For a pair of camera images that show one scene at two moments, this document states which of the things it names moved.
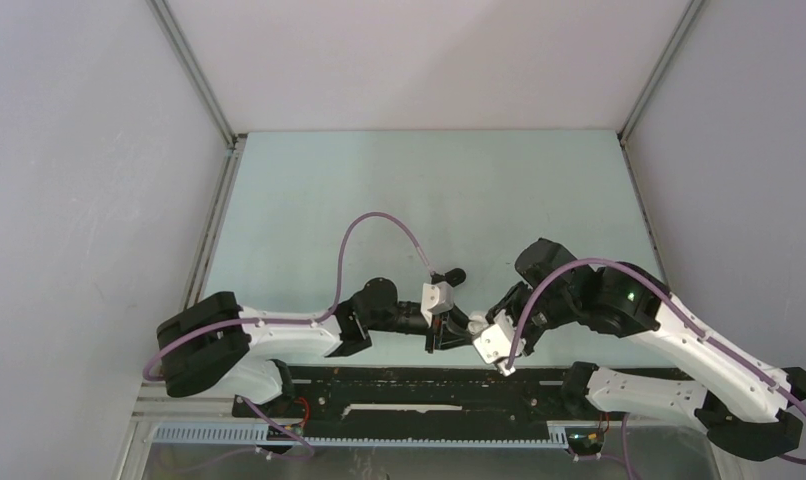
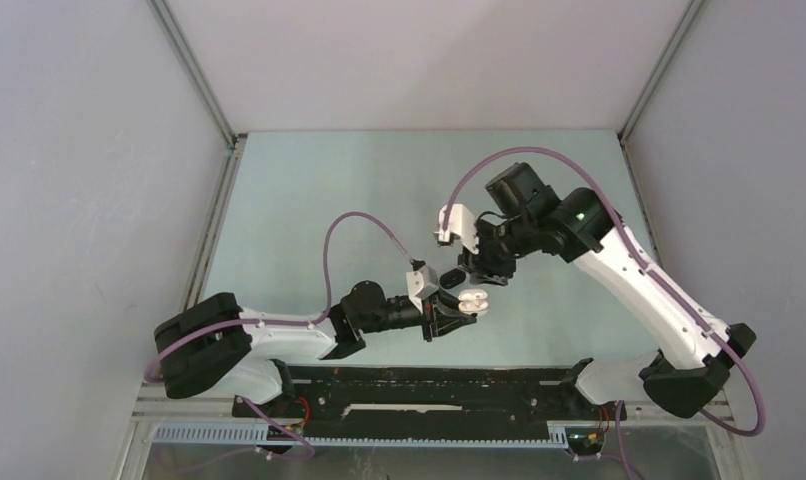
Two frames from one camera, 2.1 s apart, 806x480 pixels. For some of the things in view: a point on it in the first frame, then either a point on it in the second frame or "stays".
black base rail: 423,401 stays
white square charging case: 477,323 to 474,301
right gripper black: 509,300 to 488,269
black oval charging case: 455,277 stays
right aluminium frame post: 684,23 stays
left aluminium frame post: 200,270 stays
